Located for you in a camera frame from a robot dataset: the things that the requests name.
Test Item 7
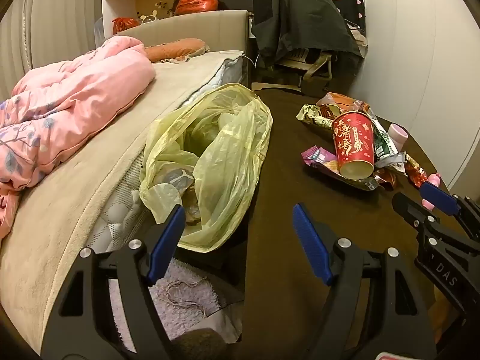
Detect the large red plastic bag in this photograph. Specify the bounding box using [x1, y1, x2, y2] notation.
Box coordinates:
[175, 0, 219, 16]

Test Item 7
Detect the brown and cream wrapper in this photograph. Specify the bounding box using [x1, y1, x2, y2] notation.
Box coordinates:
[297, 104, 342, 130]

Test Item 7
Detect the white curtain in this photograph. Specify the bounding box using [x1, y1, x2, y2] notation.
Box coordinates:
[0, 0, 104, 98]

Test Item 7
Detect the beige bed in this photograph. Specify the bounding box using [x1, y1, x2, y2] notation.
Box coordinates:
[0, 9, 250, 357]

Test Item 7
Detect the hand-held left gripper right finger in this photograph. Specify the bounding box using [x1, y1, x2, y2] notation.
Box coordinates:
[292, 202, 437, 360]

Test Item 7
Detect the red paper cup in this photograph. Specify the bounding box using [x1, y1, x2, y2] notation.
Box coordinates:
[332, 110, 376, 179]

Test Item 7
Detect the black bag with pink hearts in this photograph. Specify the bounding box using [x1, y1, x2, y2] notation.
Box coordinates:
[325, 0, 366, 27]

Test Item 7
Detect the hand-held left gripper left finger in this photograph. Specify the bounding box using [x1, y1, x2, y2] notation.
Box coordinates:
[40, 204, 187, 360]

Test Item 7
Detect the green and white wrapper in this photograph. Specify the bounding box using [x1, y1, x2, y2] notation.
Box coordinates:
[369, 114, 400, 167]

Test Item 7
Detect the orange pillow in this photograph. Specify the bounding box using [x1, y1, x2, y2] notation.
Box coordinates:
[143, 38, 211, 62]

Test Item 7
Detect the chair with dark jacket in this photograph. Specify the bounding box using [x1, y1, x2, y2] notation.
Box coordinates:
[250, 0, 364, 69]

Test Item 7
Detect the red candy wrapper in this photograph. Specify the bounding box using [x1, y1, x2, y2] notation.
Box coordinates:
[403, 152, 428, 188]

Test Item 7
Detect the pale fluffy rug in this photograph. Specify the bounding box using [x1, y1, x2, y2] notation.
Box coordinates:
[109, 257, 222, 349]

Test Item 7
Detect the pink toy figure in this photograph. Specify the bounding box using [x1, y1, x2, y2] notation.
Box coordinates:
[422, 172, 442, 209]

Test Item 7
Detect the purple snack wrapper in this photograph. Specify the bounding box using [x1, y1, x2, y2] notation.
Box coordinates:
[301, 146, 340, 173]

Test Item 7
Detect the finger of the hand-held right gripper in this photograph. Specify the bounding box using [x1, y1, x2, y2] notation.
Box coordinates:
[419, 182, 480, 239]
[392, 192, 441, 233]

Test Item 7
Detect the yellow plastic trash bag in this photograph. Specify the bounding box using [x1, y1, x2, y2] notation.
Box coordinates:
[139, 82, 274, 252]

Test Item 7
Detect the orange snack wrapper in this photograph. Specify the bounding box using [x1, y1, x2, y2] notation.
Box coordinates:
[316, 92, 370, 115]

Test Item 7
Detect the small red plastic bag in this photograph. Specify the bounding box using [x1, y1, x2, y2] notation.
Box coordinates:
[112, 17, 140, 35]

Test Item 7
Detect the pink floral quilt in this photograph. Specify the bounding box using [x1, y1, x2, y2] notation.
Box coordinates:
[0, 37, 157, 241]

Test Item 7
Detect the small pink bottle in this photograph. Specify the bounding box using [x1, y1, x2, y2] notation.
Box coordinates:
[388, 123, 409, 147]

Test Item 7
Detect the beige chair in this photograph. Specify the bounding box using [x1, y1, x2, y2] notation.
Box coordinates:
[275, 47, 334, 87]

